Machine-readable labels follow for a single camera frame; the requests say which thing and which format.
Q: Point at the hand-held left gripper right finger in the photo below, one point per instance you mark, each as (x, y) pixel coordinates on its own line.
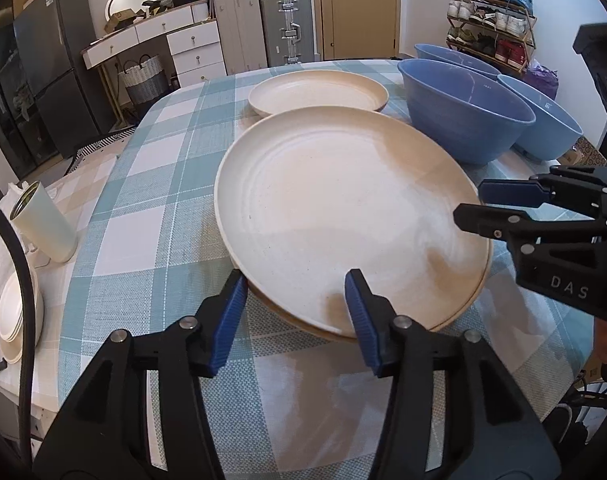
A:
(361, 320)

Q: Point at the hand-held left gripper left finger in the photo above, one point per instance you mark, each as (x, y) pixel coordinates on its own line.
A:
(228, 320)

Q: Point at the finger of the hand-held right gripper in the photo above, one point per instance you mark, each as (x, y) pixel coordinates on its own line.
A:
(483, 220)
(508, 192)

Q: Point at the cream round plate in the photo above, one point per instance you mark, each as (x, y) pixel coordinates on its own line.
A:
(318, 92)
(333, 200)
(308, 329)

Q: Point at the light blue bowl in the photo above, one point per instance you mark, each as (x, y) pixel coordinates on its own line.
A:
(548, 130)

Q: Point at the dark blue bowl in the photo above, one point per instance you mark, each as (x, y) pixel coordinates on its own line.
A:
(448, 57)
(458, 125)

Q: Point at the patterned cardboard box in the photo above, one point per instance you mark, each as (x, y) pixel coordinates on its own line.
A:
(588, 152)

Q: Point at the purple bag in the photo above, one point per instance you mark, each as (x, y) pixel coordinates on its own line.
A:
(543, 80)

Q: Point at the teal checked tablecloth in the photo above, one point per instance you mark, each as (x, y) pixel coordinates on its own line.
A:
(158, 185)

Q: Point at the metal shoe rack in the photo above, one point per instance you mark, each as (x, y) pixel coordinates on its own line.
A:
(531, 25)

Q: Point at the group of shoes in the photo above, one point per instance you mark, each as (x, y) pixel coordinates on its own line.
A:
(483, 15)

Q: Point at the beige checked tablecloth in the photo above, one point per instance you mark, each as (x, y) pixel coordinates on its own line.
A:
(83, 185)

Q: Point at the white tumbler cup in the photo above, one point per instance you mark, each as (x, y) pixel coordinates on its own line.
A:
(43, 225)

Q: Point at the stack of white dishes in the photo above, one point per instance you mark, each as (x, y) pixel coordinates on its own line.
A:
(8, 310)

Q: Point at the wooden door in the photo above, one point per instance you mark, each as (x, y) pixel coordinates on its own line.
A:
(358, 5)

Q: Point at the woven grey white basket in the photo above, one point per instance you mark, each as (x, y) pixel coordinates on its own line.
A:
(143, 80)

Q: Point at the white dressing table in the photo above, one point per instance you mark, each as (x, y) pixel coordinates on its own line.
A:
(193, 50)

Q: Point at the silver suitcase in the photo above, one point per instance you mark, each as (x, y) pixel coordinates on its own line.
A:
(283, 25)

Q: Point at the beige suitcase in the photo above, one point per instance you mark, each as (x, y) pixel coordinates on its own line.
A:
(238, 30)

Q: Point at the grey refrigerator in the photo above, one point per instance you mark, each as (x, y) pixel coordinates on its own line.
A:
(58, 60)

